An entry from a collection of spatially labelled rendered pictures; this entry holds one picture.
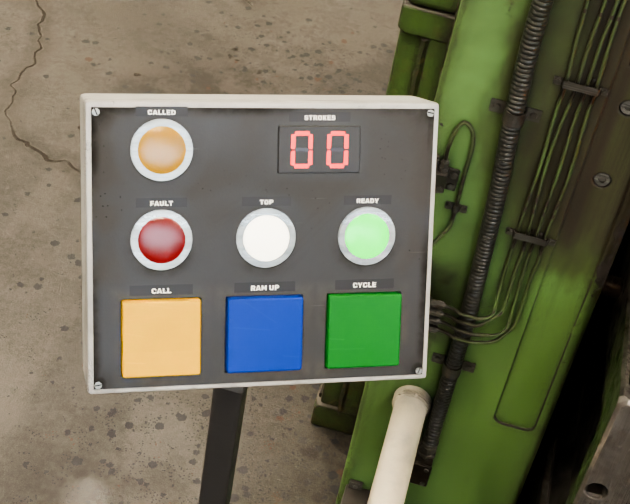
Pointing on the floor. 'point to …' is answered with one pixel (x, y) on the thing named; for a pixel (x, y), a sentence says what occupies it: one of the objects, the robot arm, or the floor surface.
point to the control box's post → (222, 444)
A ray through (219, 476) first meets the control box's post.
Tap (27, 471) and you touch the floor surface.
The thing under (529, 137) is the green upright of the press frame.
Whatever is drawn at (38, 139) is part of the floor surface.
